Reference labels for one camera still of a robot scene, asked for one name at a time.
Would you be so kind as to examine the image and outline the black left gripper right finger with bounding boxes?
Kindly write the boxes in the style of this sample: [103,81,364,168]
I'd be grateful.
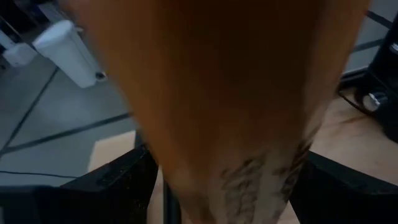
[289,151,398,224]

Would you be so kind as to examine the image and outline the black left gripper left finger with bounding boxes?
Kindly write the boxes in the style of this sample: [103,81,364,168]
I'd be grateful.
[0,145,160,224]

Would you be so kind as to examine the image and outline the orange Cheerios cereal box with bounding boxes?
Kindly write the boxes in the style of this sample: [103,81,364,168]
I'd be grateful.
[57,0,371,224]

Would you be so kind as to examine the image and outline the black two-slot toaster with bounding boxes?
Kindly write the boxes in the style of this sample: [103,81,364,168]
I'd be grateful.
[354,15,398,144]

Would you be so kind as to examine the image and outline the white waste bin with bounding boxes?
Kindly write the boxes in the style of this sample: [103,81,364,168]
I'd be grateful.
[32,19,106,89]

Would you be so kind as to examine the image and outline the thin black floor cable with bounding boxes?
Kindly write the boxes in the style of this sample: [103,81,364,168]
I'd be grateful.
[0,170,78,180]

